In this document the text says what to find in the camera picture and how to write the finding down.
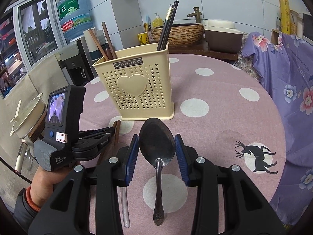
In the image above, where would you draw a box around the brown white rice cooker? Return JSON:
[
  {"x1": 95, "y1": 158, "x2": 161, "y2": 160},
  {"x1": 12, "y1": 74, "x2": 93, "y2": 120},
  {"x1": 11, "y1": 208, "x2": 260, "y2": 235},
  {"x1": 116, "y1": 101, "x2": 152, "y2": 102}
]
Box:
[{"x1": 204, "y1": 19, "x2": 244, "y2": 54}]

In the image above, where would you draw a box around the yellow mug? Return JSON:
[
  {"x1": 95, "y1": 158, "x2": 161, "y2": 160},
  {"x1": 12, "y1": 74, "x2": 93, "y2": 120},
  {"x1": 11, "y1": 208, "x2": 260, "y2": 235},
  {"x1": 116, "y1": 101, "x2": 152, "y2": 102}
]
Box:
[{"x1": 137, "y1": 32, "x2": 150, "y2": 45}]

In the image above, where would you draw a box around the white microwave oven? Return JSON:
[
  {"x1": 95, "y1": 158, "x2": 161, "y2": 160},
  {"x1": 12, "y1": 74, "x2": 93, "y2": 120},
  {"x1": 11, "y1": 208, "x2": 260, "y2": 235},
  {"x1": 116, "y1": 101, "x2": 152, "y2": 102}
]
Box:
[{"x1": 302, "y1": 13, "x2": 313, "y2": 45}]

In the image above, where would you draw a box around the dark chopstick gold band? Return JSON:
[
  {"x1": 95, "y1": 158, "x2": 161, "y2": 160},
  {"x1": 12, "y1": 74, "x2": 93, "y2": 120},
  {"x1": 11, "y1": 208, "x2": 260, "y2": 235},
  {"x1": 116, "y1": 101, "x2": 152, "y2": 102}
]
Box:
[{"x1": 156, "y1": 4, "x2": 174, "y2": 51}]

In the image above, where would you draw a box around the brass faucet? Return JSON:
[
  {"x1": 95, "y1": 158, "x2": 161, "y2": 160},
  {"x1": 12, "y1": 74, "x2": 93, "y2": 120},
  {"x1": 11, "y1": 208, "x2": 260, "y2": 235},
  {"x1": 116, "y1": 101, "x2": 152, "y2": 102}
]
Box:
[{"x1": 187, "y1": 7, "x2": 202, "y2": 23}]

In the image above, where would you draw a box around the purple floral cloth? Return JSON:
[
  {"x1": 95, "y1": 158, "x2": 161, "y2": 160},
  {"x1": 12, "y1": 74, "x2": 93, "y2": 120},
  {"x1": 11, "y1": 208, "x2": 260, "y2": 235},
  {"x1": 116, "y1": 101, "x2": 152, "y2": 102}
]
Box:
[{"x1": 241, "y1": 32, "x2": 313, "y2": 225}]

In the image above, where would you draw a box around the window with frame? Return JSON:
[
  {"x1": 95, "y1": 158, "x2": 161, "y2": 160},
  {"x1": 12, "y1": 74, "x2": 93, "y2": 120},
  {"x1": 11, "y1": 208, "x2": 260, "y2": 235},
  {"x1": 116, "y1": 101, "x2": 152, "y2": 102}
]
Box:
[{"x1": 1, "y1": 0, "x2": 65, "y2": 98}]

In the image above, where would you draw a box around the slim steel spoon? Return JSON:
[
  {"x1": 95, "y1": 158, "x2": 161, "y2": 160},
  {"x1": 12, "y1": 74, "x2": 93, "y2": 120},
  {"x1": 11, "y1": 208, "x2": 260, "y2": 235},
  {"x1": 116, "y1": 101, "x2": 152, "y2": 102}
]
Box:
[{"x1": 120, "y1": 187, "x2": 130, "y2": 228}]

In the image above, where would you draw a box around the wooden handled steel spoon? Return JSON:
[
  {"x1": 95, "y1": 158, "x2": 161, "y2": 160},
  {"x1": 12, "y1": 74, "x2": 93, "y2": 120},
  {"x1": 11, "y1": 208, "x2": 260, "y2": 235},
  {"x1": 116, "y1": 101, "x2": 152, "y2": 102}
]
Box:
[{"x1": 105, "y1": 48, "x2": 113, "y2": 60}]

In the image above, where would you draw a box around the large steel spoon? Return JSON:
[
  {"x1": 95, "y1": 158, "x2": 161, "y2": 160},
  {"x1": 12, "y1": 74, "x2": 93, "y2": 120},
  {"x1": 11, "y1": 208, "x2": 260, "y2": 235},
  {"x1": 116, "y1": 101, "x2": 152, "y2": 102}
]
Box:
[{"x1": 139, "y1": 118, "x2": 175, "y2": 226}]

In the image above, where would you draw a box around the blue water jug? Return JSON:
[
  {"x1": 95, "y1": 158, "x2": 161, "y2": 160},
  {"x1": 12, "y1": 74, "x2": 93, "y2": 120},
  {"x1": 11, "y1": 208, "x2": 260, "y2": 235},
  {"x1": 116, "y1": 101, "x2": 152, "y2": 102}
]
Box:
[{"x1": 57, "y1": 0, "x2": 93, "y2": 40}]

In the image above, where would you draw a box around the grey water dispenser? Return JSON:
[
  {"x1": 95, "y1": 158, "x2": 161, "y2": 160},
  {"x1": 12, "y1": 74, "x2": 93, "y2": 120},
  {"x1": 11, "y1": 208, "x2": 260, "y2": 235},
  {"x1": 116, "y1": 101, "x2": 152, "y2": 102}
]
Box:
[{"x1": 56, "y1": 34, "x2": 102, "y2": 86}]

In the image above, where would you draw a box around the person's left hand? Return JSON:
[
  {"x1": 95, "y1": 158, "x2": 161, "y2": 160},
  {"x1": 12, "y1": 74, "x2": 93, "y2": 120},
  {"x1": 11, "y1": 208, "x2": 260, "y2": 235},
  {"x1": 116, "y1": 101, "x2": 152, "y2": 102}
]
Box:
[{"x1": 29, "y1": 166, "x2": 73, "y2": 208}]

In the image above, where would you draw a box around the cream pot with lid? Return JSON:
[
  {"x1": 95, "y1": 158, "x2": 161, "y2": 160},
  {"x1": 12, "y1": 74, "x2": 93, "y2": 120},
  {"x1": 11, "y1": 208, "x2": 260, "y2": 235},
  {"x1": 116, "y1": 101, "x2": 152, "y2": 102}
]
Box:
[{"x1": 10, "y1": 93, "x2": 46, "y2": 139}]

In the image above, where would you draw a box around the yellow soap dispenser bottle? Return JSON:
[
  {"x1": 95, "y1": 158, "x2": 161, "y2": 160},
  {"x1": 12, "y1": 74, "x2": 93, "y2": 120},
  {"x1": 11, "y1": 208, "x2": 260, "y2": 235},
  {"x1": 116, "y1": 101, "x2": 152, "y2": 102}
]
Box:
[{"x1": 152, "y1": 12, "x2": 163, "y2": 29}]

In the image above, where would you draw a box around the yellow rolled packet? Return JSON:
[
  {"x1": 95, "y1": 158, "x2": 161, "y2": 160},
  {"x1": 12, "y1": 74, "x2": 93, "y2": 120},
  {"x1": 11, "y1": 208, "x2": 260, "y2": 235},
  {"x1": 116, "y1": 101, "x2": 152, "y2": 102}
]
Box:
[{"x1": 279, "y1": 0, "x2": 291, "y2": 34}]

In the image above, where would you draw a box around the cream plastic utensil holder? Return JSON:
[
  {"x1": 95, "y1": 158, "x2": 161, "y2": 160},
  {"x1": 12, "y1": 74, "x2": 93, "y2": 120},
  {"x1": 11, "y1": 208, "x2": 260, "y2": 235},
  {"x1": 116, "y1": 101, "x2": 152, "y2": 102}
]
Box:
[{"x1": 93, "y1": 43, "x2": 174, "y2": 120}]

